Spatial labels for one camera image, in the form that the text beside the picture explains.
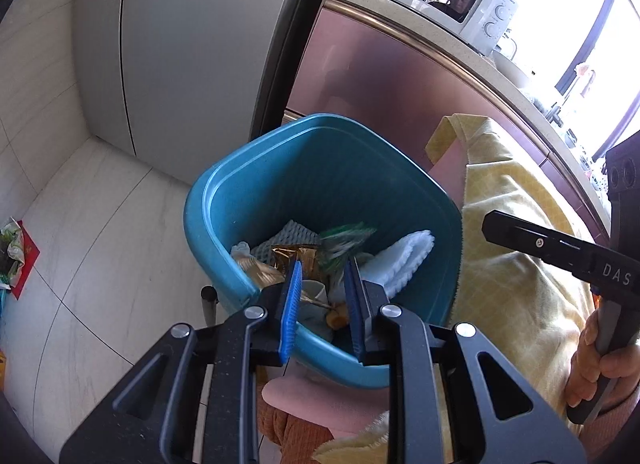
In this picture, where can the white microwave oven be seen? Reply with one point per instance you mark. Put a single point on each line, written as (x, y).
(492, 9)

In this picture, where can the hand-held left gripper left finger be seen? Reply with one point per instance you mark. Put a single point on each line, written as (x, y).
(290, 309)

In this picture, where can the red paper envelope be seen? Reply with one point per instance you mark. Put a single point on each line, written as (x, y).
(27, 259)

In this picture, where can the teal plastic bin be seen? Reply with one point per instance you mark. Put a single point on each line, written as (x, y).
(310, 169)

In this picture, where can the yellow checked tablecloth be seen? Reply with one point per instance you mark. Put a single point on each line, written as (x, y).
(515, 294)

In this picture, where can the orange quilted cushion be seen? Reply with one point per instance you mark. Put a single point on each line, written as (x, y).
(295, 439)

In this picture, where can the person's right hand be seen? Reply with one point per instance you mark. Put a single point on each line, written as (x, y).
(585, 369)

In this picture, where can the crumpled white tissue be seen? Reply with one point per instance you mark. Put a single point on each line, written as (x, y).
(312, 299)

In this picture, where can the green snack wrapper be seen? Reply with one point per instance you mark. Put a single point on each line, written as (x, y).
(345, 241)

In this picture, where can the grey refrigerator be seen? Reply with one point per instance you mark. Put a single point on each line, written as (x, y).
(200, 44)

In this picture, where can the grey knitted cloth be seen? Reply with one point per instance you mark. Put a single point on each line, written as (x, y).
(290, 234)

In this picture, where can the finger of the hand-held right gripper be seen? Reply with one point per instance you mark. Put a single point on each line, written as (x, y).
(530, 239)

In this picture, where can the white bowl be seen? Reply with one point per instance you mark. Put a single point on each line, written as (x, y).
(510, 69)

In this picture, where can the white cloth in bin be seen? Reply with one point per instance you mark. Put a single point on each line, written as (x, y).
(405, 259)

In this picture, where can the brown food scrap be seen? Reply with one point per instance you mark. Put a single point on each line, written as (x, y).
(336, 316)

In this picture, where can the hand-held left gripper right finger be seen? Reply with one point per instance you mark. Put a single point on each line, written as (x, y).
(356, 314)

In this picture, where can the glass pitcher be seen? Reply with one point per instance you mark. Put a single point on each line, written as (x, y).
(507, 44)

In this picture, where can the brown kitchen cabinet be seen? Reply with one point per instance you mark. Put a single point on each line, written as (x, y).
(380, 74)

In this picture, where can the green plastic bag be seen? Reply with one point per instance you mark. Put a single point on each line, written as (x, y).
(10, 249)

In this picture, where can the black metal leg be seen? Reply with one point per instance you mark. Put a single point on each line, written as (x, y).
(209, 304)

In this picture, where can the person's right forearm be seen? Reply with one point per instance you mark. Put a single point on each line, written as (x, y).
(620, 424)

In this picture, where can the gold snack wrapper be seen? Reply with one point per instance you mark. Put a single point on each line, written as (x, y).
(295, 259)

